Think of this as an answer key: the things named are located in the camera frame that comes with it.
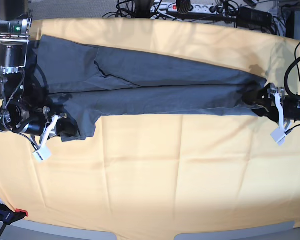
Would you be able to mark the yellow table cloth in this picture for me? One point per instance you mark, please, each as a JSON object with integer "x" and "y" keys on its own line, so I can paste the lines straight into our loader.
{"x": 152, "y": 177}

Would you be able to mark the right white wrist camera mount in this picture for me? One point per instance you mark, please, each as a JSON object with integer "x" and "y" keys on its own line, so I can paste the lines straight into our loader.
{"x": 43, "y": 153}

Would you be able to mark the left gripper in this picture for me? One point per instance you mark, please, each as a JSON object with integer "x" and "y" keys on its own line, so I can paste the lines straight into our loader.
{"x": 261, "y": 97}

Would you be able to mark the black power adapter brick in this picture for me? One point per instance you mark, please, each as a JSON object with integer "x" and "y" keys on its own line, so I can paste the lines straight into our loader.
{"x": 256, "y": 17}

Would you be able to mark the blue bar clamp red pad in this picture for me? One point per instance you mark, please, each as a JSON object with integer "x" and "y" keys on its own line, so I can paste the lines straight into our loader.
{"x": 8, "y": 216}

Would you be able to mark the blue-grey T-shirt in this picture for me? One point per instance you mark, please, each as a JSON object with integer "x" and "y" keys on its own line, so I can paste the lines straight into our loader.
{"x": 88, "y": 82}

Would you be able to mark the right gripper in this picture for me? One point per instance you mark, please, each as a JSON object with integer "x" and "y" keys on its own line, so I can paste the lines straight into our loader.
{"x": 39, "y": 123}

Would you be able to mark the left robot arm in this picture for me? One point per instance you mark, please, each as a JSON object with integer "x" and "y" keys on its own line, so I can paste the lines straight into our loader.
{"x": 282, "y": 68}

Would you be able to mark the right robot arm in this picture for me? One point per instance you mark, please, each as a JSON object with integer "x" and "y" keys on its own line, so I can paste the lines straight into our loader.
{"x": 17, "y": 113}

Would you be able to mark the white power strip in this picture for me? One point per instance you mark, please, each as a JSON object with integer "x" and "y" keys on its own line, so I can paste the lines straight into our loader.
{"x": 171, "y": 8}

